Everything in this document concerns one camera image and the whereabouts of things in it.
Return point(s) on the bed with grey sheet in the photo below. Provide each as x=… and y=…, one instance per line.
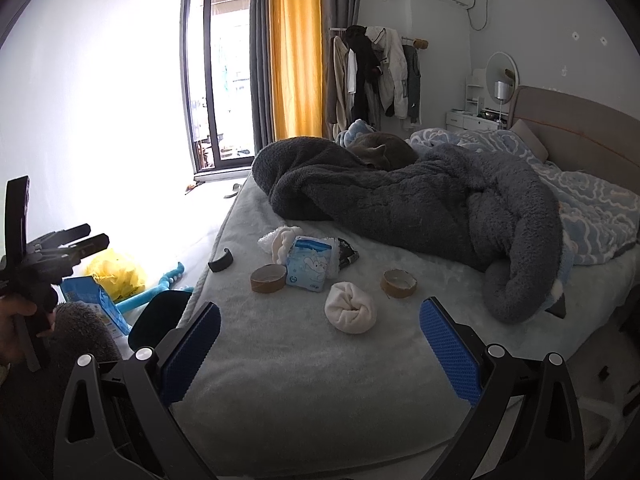
x=284, y=393

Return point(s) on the clothes rack with garments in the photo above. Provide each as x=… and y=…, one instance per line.
x=375, y=73

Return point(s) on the yellow plastic bag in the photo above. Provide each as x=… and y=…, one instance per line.
x=118, y=276

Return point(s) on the brown tape roll core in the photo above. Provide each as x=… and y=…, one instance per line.
x=268, y=279
x=398, y=283

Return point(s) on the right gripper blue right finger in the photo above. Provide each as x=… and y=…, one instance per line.
x=546, y=440

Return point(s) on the blue white patterned duvet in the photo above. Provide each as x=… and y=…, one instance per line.
x=600, y=219

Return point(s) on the beige padded headboard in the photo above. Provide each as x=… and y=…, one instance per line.
x=581, y=135

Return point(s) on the yellow curtain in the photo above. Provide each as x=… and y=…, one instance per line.
x=296, y=67

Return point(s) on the white towel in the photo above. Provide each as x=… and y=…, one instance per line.
x=349, y=309

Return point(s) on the black framed window door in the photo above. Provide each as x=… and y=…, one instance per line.
x=215, y=49

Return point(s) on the grey curtain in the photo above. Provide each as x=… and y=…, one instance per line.
x=260, y=73

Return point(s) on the grey pillow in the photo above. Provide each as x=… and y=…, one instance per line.
x=525, y=133

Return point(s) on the grey slipper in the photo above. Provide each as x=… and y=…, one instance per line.
x=236, y=188

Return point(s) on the round white vanity mirror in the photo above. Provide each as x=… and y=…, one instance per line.
x=501, y=77

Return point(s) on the white dresser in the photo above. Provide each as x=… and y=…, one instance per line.
x=480, y=112

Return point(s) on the grey cat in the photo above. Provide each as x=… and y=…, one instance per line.
x=383, y=151

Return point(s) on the blue snack bag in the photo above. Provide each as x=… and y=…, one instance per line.
x=88, y=291

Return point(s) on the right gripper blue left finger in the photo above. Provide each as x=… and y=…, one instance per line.
x=115, y=420

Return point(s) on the black curved rubber piece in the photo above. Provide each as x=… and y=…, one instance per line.
x=222, y=263

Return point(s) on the blue plush toy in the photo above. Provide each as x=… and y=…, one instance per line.
x=164, y=284

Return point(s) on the dark grey fleece blanket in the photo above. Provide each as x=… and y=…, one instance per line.
x=489, y=211

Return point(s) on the person's left hand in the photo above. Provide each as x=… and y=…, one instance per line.
x=11, y=307

